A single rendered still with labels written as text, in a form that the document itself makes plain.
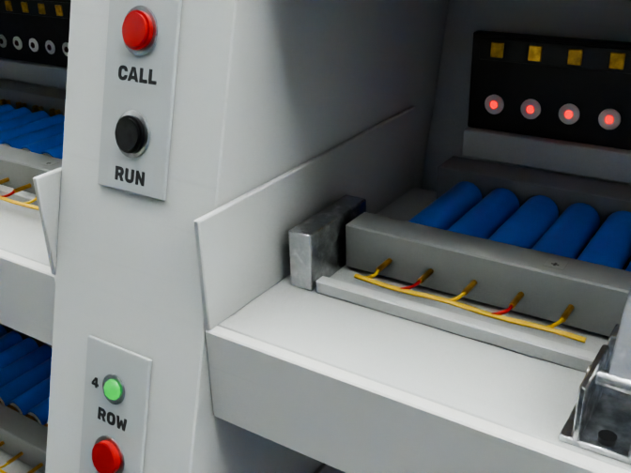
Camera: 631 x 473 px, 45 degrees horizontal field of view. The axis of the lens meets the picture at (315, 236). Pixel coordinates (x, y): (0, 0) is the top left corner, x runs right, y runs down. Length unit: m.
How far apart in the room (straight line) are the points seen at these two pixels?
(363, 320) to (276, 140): 0.09
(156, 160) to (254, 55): 0.06
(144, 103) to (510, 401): 0.19
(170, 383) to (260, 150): 0.11
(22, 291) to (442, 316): 0.22
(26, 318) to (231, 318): 0.13
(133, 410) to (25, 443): 0.20
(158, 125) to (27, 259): 0.12
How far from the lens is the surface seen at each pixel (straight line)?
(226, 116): 0.30
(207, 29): 0.31
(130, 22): 0.33
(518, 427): 0.27
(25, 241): 0.43
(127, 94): 0.34
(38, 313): 0.41
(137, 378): 0.35
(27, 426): 0.57
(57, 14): 0.64
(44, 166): 0.46
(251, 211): 0.32
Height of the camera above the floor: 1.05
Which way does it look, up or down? 12 degrees down
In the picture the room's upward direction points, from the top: 7 degrees clockwise
